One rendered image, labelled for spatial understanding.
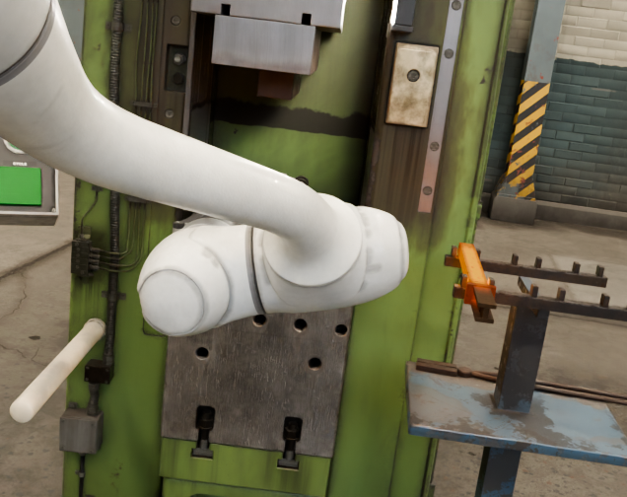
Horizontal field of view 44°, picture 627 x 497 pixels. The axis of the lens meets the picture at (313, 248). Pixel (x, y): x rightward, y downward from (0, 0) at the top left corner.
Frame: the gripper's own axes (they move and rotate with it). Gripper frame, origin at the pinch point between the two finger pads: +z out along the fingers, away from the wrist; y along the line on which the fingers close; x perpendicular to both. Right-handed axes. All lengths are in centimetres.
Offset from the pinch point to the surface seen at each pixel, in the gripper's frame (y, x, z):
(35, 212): -40.7, -10.6, 27.0
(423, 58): 30, 26, 56
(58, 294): -113, -110, 247
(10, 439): -78, -108, 107
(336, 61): 11, 22, 92
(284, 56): 1.7, 23.1, 44.3
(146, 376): -24, -56, 57
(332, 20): 10, 31, 44
